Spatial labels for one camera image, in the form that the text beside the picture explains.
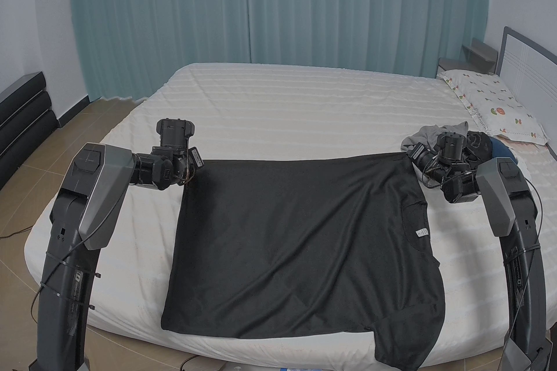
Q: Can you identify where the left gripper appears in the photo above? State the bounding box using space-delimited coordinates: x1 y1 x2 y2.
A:
172 147 205 186

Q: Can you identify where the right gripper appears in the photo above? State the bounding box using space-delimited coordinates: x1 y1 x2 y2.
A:
408 141 440 176

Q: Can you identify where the black T-shirt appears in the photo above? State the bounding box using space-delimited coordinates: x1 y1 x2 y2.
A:
160 152 446 370

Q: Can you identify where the bed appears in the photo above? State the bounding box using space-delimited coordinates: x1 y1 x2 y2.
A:
24 27 557 361

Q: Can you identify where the grey garment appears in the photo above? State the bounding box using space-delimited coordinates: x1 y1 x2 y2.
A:
400 121 470 152

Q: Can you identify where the black shiny garment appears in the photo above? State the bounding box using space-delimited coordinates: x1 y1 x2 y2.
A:
466 131 494 161

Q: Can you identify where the dark blue garment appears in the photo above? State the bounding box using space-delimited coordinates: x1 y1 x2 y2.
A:
489 141 518 166

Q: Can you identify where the white printed pillow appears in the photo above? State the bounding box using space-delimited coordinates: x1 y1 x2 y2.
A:
437 69 548 146

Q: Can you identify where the grey bedside table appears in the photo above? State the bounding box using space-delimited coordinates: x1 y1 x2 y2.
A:
437 38 499 79

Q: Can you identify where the black chest of drawers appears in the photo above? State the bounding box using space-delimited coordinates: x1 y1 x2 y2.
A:
0 71 59 192

